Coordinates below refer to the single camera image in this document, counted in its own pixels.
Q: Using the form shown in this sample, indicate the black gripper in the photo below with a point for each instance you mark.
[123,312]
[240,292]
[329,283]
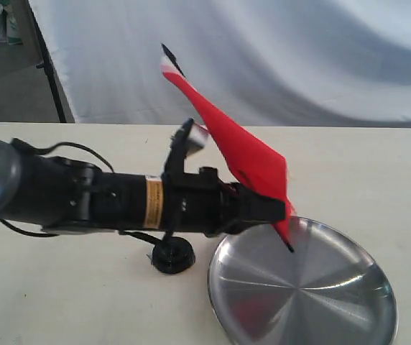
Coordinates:
[205,204]

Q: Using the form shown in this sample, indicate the red flag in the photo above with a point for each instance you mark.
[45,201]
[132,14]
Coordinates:
[251,161]

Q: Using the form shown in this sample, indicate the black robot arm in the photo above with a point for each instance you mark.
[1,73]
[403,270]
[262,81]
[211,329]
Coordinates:
[66,196]

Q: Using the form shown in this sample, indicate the black round flag base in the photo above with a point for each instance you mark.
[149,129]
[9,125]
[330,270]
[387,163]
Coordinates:
[173,256]

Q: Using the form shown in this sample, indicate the round stainless steel plate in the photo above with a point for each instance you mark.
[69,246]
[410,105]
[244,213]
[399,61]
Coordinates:
[329,290]

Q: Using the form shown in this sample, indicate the white backdrop cloth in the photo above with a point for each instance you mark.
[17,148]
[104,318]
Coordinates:
[264,63]

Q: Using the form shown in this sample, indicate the black backdrop stand pole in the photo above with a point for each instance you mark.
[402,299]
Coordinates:
[46,65]

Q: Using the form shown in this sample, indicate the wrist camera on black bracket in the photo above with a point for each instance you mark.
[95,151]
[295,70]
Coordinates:
[189,139]

